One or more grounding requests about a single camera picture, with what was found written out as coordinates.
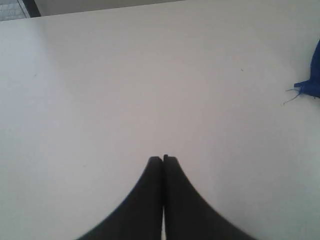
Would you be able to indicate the blue towel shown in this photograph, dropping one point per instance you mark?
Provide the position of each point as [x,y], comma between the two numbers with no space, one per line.
[310,87]

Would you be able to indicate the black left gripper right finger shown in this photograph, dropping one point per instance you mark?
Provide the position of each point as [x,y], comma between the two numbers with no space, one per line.
[187,215]

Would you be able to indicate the dark window frame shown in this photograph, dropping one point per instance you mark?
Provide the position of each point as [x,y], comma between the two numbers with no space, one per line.
[29,8]

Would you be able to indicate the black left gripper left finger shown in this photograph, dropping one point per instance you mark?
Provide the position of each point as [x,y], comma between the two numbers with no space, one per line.
[140,215]

